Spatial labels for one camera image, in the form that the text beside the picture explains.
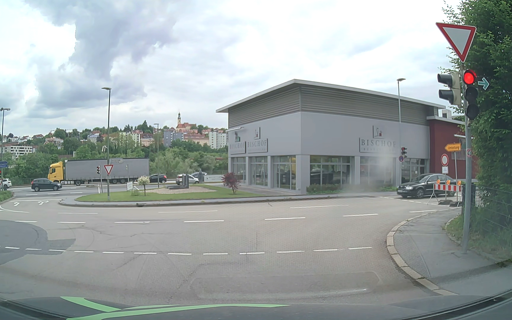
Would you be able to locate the small red-leaved tree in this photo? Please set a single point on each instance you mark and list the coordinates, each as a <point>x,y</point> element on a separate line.
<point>231,181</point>

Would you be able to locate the silver car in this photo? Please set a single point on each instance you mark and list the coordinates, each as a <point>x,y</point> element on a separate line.
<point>186,179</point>

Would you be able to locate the grey commercial building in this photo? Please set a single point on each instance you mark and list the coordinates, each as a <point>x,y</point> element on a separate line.
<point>327,133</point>

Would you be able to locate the grey asphalt road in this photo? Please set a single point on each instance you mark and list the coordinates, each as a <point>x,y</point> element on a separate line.
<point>220,235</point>

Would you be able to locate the grassy traffic island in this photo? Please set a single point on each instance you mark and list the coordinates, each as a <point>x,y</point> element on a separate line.
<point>171,194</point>

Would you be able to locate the small white-flowering bush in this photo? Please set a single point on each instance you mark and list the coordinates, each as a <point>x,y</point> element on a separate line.
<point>143,180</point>

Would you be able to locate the small traffic light with sign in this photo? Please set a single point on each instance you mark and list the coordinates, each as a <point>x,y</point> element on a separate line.
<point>403,153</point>

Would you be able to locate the car's own bonnet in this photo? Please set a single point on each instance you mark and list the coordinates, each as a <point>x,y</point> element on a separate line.
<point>256,312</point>

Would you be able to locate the buildings on wooded hill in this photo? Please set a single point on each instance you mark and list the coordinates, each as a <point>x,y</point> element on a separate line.
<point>105,137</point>

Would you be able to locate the traffic light with give-way sign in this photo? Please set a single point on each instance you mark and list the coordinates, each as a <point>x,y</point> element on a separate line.
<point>466,133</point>
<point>103,170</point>

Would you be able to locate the lorry with yellow cab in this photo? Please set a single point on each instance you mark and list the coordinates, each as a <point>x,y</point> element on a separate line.
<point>100,170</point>

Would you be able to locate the black car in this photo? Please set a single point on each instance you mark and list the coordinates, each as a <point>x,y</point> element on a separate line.
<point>420,186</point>

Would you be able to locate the band of green trees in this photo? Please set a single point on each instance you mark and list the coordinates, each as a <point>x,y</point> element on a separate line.
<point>82,160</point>

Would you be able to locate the dark red building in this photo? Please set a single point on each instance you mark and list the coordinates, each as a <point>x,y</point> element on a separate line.
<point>442,142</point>

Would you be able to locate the red and white barrier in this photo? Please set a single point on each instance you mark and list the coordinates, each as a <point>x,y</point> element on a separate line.
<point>446,188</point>

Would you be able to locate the grey paved pavement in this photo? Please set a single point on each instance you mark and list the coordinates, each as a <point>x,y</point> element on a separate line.
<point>433,249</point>

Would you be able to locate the dark hatchback car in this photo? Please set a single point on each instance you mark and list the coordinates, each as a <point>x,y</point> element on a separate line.
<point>46,184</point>

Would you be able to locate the grass verge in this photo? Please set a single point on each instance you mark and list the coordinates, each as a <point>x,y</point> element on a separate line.
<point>478,235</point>

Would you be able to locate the white car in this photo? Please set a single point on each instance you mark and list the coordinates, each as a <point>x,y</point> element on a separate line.
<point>0,183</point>

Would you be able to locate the large green trees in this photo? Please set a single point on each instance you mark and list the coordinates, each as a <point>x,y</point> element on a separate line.
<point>505,89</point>

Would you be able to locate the tall lamp post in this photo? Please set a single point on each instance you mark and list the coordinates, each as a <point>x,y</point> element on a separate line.
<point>2,133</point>
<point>399,115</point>
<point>157,146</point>
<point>108,133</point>

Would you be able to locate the round red-rimmed sign on post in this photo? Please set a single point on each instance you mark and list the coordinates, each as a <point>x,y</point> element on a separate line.
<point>444,160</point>

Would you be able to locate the yellow sign on post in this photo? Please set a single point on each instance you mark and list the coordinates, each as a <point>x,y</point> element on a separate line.
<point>453,147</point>

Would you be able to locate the blue signs on post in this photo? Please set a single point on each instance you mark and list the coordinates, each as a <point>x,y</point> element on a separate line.
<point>2,164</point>

